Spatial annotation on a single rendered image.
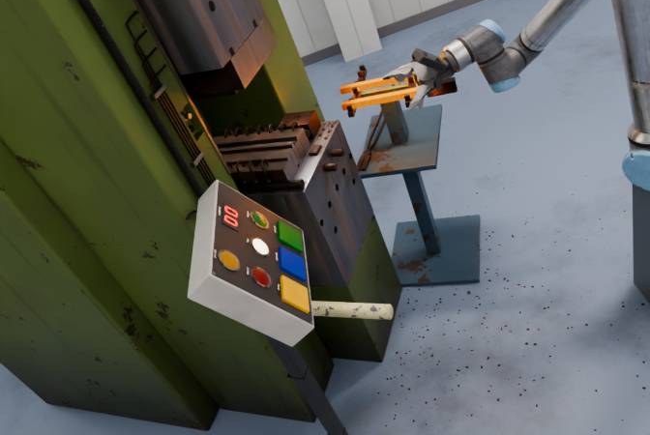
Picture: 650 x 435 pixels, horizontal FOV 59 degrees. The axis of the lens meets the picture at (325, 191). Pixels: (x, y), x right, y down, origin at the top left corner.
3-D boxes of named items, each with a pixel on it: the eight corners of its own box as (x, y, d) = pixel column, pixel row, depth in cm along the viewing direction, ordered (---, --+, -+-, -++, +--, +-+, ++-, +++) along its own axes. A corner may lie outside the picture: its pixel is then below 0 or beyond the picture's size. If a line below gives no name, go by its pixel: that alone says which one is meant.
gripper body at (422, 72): (427, 100, 180) (458, 77, 179) (422, 84, 172) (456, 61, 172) (413, 84, 184) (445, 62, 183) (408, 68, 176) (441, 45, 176)
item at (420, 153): (442, 107, 238) (441, 103, 236) (436, 169, 209) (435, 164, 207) (372, 119, 248) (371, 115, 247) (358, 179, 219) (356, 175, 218)
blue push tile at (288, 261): (304, 258, 143) (280, 245, 140) (306, 280, 137) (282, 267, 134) (299, 263, 144) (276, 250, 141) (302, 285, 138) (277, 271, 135)
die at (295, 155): (310, 146, 194) (302, 126, 189) (290, 185, 181) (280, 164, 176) (209, 155, 213) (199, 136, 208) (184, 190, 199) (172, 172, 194)
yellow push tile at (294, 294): (307, 287, 135) (282, 274, 132) (310, 311, 129) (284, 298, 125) (302, 292, 136) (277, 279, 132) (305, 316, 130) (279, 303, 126)
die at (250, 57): (271, 52, 174) (258, 23, 168) (245, 89, 160) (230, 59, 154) (162, 72, 192) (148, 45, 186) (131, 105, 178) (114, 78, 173)
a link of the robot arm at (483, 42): (512, 43, 173) (496, 14, 170) (477, 68, 173) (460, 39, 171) (499, 43, 182) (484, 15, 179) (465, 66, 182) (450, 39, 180)
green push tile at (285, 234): (301, 232, 151) (278, 219, 148) (303, 252, 145) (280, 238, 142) (296, 237, 152) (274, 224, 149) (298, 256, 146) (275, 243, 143)
